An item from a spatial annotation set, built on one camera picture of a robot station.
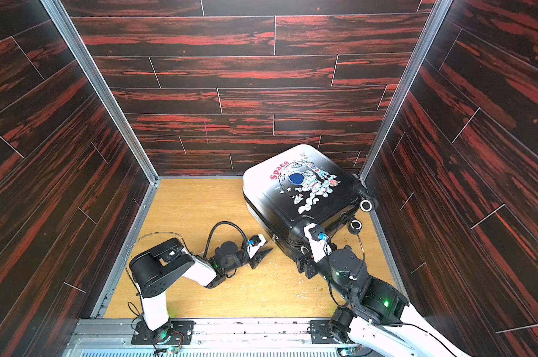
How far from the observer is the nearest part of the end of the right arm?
55cm

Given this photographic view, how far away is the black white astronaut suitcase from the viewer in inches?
31.3

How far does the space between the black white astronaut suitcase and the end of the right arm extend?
0.55 feet
